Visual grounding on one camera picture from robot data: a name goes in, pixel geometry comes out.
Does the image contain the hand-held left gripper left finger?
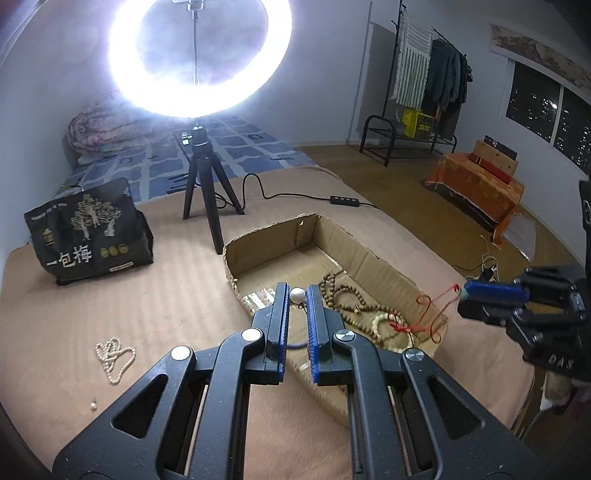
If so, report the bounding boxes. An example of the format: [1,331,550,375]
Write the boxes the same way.
[52,283,291,480]

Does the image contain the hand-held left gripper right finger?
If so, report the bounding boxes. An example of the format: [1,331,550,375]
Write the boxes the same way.
[307,284,527,480]

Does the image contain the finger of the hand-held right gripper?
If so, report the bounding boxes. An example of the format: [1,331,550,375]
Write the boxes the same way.
[463,281,532,302]
[457,300,522,326]

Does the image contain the brown wooden bead necklace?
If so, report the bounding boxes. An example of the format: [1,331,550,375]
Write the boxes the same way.
[321,271,393,333]

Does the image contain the cream bead bracelet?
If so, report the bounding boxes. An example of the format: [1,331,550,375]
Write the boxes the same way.
[369,311,408,348]

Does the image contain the red cord green pendant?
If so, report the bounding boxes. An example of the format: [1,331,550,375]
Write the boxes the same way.
[390,282,468,344]

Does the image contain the cardboard box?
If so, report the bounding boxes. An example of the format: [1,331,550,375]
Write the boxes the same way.
[222,213,450,418]

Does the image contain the grey plastic sheet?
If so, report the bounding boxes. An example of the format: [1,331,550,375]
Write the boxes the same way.
[503,216,539,260]

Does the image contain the orange cloth covered chest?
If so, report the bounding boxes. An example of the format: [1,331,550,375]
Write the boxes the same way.
[422,152,526,247]

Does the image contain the tan wooden box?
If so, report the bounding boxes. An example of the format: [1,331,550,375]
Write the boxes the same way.
[471,136,519,185]

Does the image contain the black tripod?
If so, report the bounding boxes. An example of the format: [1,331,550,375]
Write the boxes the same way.
[182,122,245,256]

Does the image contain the yellow box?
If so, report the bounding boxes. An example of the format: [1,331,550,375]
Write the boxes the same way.
[401,107,437,138]

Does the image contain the dark window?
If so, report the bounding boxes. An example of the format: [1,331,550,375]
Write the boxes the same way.
[505,60,591,167]

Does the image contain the blue patterned bed sheet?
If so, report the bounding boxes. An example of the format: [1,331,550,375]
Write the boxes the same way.
[60,115,324,206]

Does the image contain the black clothes rack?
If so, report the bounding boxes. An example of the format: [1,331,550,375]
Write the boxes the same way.
[359,0,474,167]

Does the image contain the black snack bag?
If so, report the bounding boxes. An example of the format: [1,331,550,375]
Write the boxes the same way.
[24,178,154,287]

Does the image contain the dark hanging clothes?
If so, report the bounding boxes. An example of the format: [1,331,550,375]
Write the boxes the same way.
[422,39,472,112]

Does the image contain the patterned window valance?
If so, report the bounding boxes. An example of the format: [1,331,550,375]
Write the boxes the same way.
[489,23,591,88]

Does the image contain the striped white hanging cloth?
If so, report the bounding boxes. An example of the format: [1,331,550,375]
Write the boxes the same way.
[390,9,435,107]

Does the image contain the folded floral quilt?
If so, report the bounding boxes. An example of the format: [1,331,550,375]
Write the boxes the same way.
[65,90,153,167]

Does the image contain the white floor cable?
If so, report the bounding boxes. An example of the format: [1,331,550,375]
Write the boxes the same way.
[478,233,502,278]

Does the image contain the black power cable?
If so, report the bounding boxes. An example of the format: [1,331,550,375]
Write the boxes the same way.
[217,174,384,208]

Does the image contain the white pearl necklace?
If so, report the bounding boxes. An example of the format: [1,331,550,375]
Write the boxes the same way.
[95,337,137,386]

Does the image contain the white ring light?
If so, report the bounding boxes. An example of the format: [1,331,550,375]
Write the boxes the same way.
[108,0,294,118]

